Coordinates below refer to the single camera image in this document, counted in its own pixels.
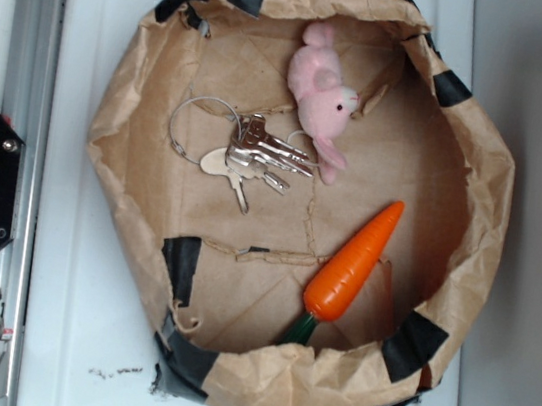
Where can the aluminium extrusion rail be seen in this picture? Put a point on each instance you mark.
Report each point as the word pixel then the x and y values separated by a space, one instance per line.
pixel 27 99

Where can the pink plush bunny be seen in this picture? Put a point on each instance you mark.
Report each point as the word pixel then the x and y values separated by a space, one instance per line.
pixel 324 103

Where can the brown paper bag container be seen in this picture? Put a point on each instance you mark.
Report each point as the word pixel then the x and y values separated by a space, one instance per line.
pixel 220 288

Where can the silver keys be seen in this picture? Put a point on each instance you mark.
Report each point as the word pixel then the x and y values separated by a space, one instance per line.
pixel 252 153

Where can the orange plastic toy carrot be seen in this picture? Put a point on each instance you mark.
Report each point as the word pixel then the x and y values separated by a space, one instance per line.
pixel 333 289

